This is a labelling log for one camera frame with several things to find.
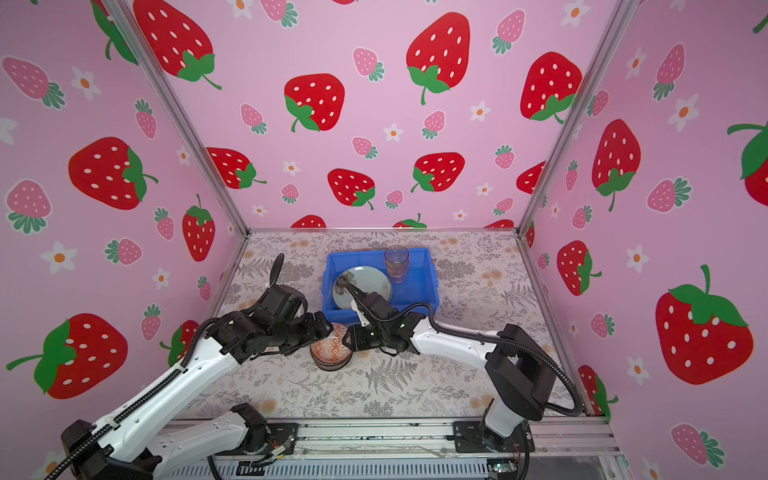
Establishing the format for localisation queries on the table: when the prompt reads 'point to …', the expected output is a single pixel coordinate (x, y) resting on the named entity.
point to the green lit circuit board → (501, 465)
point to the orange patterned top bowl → (332, 349)
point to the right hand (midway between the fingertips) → (343, 341)
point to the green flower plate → (365, 279)
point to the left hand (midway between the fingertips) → (326, 331)
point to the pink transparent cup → (397, 259)
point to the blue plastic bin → (420, 286)
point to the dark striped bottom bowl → (331, 366)
